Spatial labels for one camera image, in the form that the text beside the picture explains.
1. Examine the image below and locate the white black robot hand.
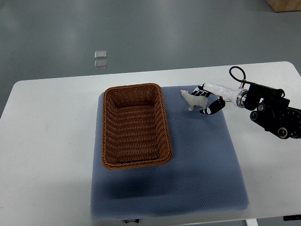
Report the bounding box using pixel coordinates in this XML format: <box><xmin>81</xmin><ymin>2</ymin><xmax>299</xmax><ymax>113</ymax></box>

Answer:
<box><xmin>192</xmin><ymin>83</ymin><xmax>248</xmax><ymax>115</ymax></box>

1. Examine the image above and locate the white bear figurine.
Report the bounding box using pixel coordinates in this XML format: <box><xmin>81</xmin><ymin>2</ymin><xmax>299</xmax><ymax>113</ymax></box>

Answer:
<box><xmin>180</xmin><ymin>89</ymin><xmax>208</xmax><ymax>111</ymax></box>

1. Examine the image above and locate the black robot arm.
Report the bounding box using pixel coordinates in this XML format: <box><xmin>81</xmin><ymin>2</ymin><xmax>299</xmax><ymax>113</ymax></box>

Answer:
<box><xmin>229</xmin><ymin>66</ymin><xmax>301</xmax><ymax>139</ymax></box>

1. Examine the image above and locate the brown wicker basket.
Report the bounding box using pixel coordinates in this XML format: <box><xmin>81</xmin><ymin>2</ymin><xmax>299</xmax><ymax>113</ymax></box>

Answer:
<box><xmin>102</xmin><ymin>83</ymin><xmax>173</xmax><ymax>170</ymax></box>

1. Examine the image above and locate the blue-grey padded mat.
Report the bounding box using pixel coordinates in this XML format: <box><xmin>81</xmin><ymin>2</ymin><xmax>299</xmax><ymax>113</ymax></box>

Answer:
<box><xmin>90</xmin><ymin>86</ymin><xmax>249</xmax><ymax>221</ymax></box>

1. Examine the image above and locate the wooden box corner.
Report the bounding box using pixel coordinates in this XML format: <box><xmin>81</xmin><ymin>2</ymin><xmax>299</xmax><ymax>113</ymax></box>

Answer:
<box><xmin>266</xmin><ymin>0</ymin><xmax>301</xmax><ymax>13</ymax></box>

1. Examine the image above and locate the black table control panel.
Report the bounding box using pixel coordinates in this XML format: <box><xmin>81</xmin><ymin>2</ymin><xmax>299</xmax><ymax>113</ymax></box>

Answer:
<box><xmin>283</xmin><ymin>214</ymin><xmax>301</xmax><ymax>221</ymax></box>

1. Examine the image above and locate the upper floor socket plate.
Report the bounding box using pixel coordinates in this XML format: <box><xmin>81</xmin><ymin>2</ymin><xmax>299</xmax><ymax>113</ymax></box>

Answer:
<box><xmin>94</xmin><ymin>50</ymin><xmax>107</xmax><ymax>59</ymax></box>

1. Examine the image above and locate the black mat label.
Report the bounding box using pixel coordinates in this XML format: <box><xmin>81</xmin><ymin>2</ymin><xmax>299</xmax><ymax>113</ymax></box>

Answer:
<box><xmin>125</xmin><ymin>219</ymin><xmax>140</xmax><ymax>224</ymax></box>

